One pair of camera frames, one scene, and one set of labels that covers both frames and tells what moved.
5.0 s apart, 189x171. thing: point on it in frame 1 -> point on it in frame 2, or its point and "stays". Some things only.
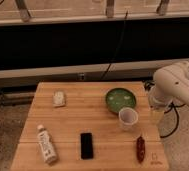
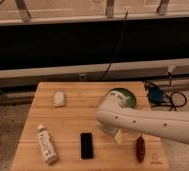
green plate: [119, 98] stays
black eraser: [86, 145] stays
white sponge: [58, 98] stays
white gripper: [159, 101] -> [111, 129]
